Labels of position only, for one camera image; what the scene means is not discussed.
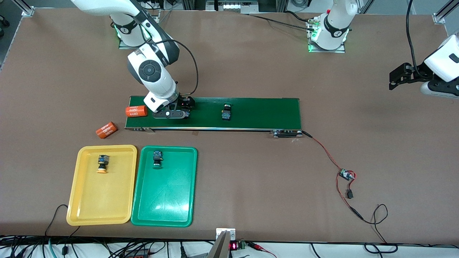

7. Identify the yellow plastic tray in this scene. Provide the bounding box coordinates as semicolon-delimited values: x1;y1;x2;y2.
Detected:
66;145;138;226

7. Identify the green conveyor belt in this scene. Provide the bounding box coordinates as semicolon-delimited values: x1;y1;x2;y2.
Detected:
124;96;304;139

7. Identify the red black motor wire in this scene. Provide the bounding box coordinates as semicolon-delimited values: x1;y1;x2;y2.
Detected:
302;131;346;172

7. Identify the red clip lead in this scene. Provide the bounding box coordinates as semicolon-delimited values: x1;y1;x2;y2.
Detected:
247;242;277;258

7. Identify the orange cylinder marked 4680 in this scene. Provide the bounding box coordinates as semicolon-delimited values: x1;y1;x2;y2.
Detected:
126;105;148;118
95;121;118;140

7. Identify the red black power lead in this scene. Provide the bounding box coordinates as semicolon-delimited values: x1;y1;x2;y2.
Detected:
336;176;364;220

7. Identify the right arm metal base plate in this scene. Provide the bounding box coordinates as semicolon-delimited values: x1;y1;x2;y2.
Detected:
118;10;161;50

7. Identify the aluminium corner profile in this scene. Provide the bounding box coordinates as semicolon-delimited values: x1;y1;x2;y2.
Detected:
21;0;35;17
432;0;459;25

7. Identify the silver mounting plate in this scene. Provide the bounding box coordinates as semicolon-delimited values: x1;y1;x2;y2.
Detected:
216;228;236;241

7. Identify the white device in frame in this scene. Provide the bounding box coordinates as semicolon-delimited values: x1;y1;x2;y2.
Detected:
221;1;253;10

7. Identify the green plastic tray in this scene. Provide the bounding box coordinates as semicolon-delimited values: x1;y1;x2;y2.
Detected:
131;145;198;228

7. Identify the black cable to arm base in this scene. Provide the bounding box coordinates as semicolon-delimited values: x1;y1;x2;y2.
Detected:
247;11;318;31

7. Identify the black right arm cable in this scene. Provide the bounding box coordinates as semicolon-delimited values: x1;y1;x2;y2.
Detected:
142;21;199;96

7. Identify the looped thin black cable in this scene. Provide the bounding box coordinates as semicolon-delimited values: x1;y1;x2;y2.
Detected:
360;204;399;253

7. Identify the grey metal bar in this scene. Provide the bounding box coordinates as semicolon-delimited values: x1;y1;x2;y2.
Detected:
207;231;232;258

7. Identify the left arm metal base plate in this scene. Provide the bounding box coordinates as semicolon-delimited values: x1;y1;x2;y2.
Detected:
307;18;346;53

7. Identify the aluminium frame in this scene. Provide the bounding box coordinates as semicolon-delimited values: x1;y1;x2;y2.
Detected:
181;0;287;13

